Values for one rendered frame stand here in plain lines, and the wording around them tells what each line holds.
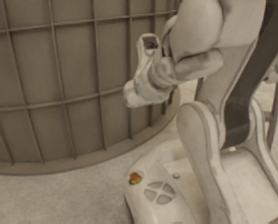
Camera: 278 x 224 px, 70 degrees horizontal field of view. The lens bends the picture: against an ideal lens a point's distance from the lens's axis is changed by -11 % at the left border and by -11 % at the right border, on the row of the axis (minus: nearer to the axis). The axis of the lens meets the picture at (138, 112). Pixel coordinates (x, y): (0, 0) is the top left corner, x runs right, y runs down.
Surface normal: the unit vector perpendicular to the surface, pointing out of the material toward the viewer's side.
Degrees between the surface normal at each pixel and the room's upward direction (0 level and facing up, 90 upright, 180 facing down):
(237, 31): 110
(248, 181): 23
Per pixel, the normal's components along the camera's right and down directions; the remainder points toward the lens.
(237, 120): 0.29, -0.02
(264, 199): 0.14, -0.61
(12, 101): 0.13, 0.51
